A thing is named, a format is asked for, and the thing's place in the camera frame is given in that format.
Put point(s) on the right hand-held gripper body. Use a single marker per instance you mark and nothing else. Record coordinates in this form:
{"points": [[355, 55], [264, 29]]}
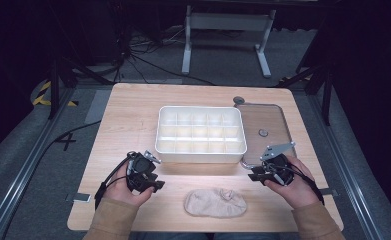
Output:
{"points": [[278, 168]]}

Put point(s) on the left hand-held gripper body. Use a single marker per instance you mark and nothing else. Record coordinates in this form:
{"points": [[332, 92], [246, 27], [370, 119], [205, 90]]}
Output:
{"points": [[139, 166]]}

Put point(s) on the beige sock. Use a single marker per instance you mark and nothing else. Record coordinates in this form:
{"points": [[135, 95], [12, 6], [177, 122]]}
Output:
{"points": [[213, 203]]}

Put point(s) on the white divided storage box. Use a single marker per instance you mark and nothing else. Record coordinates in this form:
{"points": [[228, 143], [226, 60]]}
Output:
{"points": [[199, 133]]}

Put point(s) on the person's left hand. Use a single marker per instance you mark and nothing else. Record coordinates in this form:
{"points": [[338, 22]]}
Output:
{"points": [[121, 190]]}

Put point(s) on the person's right hand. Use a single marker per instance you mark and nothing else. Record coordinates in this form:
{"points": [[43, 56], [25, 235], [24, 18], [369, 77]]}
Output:
{"points": [[299, 190]]}

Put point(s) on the clear plastic lid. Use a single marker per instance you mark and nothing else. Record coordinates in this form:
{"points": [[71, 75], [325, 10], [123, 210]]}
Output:
{"points": [[266, 120]]}

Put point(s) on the grey tape strip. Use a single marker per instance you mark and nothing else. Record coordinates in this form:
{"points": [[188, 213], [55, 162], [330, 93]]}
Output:
{"points": [[328, 192], [79, 197]]}

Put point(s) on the grey round disc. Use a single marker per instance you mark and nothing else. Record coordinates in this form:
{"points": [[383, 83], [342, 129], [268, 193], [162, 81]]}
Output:
{"points": [[239, 99]]}

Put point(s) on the black tripod stand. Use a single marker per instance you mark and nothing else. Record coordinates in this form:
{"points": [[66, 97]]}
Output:
{"points": [[54, 90], [326, 96]]}

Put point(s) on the yellow and black tape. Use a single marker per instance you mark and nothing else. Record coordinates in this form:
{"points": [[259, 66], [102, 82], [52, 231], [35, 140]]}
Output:
{"points": [[39, 98]]}

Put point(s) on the white metal stand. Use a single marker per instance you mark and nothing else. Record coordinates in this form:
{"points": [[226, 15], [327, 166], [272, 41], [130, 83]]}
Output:
{"points": [[228, 21]]}

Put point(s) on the aluminium floor rail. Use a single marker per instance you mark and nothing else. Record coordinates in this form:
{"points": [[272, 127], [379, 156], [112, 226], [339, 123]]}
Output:
{"points": [[349, 186], [19, 173]]}

